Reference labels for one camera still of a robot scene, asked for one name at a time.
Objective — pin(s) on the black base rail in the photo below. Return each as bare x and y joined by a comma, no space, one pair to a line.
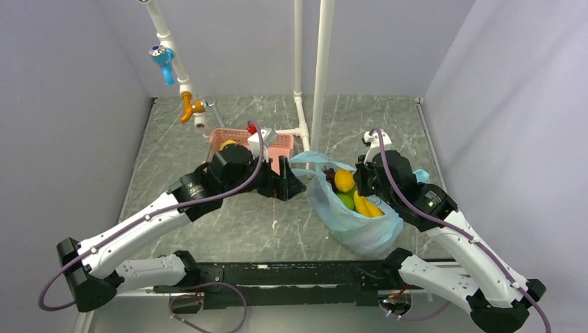
229,284

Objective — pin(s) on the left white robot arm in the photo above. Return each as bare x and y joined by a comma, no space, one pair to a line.
98,268

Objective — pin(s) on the yellow fake lemon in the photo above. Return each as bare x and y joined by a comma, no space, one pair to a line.
344,180

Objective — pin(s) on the light blue plastic bag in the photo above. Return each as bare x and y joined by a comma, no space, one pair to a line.
367,237

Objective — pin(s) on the blue plastic faucet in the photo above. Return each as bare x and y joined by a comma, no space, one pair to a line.
163,57

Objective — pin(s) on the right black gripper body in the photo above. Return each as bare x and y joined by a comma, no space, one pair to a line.
367,184

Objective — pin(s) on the pink plastic basket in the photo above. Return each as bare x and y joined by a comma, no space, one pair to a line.
282,146

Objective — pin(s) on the dark fake grapes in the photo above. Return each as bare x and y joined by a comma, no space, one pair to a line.
329,174

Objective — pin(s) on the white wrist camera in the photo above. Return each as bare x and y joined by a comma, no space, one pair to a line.
260,140
375,141

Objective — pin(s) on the yellow fake banana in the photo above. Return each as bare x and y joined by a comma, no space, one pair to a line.
365,207

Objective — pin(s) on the silver wrench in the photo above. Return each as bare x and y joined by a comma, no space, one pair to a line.
212,105

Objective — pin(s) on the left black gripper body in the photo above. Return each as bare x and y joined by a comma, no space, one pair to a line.
264,182

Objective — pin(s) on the yellow fake pear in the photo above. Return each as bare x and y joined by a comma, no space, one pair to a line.
227,143

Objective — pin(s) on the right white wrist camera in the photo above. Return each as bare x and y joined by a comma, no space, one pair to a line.
375,141

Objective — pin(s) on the green fake lime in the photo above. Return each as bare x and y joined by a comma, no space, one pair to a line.
347,200

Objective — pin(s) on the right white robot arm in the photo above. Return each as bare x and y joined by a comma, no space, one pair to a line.
495,296

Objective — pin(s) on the orange plastic faucet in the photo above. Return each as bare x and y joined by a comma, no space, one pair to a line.
189,108

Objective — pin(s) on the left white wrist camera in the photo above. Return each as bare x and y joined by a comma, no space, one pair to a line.
260,140

